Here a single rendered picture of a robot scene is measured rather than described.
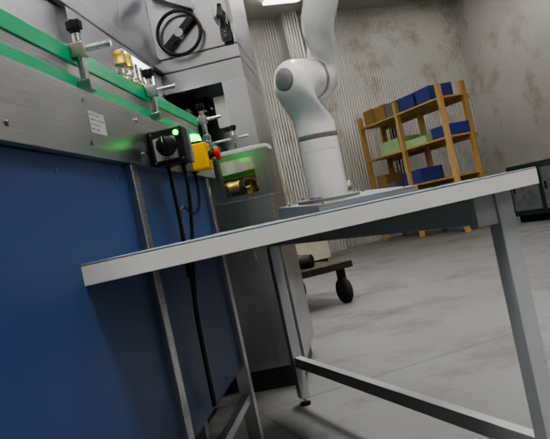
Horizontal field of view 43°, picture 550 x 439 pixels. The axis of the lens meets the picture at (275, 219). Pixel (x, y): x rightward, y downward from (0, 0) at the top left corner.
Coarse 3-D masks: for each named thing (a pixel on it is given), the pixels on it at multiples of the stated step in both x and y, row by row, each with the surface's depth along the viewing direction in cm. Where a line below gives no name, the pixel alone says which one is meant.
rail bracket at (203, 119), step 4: (200, 104) 230; (196, 108) 230; (200, 108) 229; (204, 108) 231; (200, 112) 230; (200, 116) 230; (204, 116) 229; (212, 116) 230; (216, 116) 230; (220, 116) 230; (200, 120) 229; (204, 120) 229; (208, 120) 230; (200, 124) 230; (204, 124) 230; (204, 128) 230; (204, 132) 230; (204, 136) 229; (208, 136) 229; (204, 140) 229; (208, 140) 231
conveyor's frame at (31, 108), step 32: (0, 64) 92; (0, 96) 90; (32, 96) 100; (64, 96) 112; (96, 96) 128; (0, 128) 88; (32, 128) 98; (64, 128) 110; (96, 128) 124; (128, 128) 143; (160, 128) 170; (96, 160) 126; (128, 160) 139
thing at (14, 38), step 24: (0, 24) 99; (24, 24) 107; (0, 48) 97; (24, 48) 106; (48, 48) 115; (48, 72) 112; (72, 72) 124; (96, 72) 136; (120, 96) 150; (144, 96) 169; (168, 120) 188; (192, 120) 220
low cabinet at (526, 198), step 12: (516, 168) 937; (540, 168) 893; (540, 180) 898; (516, 192) 946; (528, 192) 923; (540, 192) 903; (516, 204) 951; (528, 204) 928; (540, 204) 906; (516, 216) 957; (528, 216) 940; (540, 216) 918
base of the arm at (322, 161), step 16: (304, 144) 206; (320, 144) 204; (336, 144) 206; (304, 160) 207; (320, 160) 204; (336, 160) 205; (320, 176) 204; (336, 176) 205; (320, 192) 205; (336, 192) 205; (352, 192) 204
